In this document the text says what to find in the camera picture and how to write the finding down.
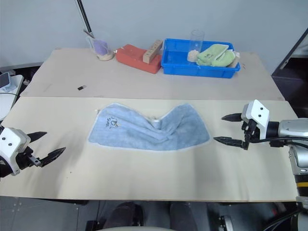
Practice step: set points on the small black clip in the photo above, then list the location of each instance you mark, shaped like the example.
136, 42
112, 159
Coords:
81, 88

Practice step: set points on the dark cabinet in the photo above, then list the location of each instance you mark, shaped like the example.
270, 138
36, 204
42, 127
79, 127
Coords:
294, 79

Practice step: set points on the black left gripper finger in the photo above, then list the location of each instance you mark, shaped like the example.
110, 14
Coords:
37, 135
53, 155

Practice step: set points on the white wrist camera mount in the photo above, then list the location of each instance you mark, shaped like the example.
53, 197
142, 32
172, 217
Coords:
258, 113
12, 142

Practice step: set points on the white device with screen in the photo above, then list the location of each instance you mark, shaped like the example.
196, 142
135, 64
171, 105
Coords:
8, 83

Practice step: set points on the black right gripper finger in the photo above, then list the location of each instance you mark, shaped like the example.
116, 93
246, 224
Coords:
231, 141
233, 117

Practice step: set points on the clear measuring cup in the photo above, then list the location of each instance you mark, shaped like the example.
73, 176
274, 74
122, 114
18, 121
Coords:
103, 54

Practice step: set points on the wooden block with holes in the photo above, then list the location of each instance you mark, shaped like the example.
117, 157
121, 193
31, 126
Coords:
151, 51

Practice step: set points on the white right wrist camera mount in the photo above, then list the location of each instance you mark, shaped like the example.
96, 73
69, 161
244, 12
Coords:
258, 113

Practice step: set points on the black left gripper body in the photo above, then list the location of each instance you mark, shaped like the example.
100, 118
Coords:
25, 160

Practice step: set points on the black threaded rod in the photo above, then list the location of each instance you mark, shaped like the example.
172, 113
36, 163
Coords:
84, 16

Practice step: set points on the orange red brick block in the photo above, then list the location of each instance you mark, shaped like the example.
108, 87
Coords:
131, 56

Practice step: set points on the blue plastic bin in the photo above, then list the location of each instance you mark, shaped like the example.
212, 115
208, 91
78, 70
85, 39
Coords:
175, 60

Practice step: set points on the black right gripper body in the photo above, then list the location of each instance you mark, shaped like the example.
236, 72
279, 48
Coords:
252, 130

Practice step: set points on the wooden block in bin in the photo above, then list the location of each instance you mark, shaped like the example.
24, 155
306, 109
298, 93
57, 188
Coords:
235, 61

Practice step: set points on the white round side table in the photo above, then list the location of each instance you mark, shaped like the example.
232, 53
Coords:
6, 103

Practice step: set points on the green cloth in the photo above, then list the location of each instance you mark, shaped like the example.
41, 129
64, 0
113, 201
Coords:
214, 56

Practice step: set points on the dark rounded shape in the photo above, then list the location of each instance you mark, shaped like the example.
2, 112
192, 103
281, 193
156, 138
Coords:
127, 214

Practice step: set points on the light blue towel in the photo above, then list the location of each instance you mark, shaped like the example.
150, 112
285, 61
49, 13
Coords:
144, 130

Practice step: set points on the purple cloth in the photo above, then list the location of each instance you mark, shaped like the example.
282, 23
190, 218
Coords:
101, 47

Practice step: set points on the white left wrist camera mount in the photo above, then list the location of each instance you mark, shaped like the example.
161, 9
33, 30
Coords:
12, 142

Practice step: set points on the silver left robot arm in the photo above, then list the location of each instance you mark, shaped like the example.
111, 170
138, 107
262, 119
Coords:
2, 168

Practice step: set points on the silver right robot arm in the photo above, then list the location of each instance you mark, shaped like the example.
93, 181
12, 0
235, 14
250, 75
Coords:
292, 130

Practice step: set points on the clear plastic cylinder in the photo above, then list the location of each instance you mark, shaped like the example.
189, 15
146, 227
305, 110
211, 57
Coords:
196, 41

